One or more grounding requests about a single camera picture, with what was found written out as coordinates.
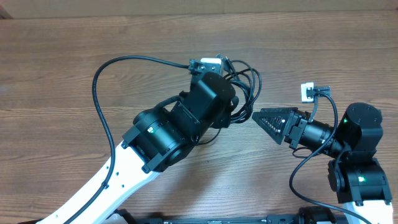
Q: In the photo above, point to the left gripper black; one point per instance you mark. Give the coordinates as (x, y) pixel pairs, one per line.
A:
(223, 121)

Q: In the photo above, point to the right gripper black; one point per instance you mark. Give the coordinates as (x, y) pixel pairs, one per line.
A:
(290, 126)

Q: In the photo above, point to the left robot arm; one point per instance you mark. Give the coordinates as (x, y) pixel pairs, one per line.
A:
(159, 138)

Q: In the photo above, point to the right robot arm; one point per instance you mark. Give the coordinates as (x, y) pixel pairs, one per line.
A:
(354, 174)

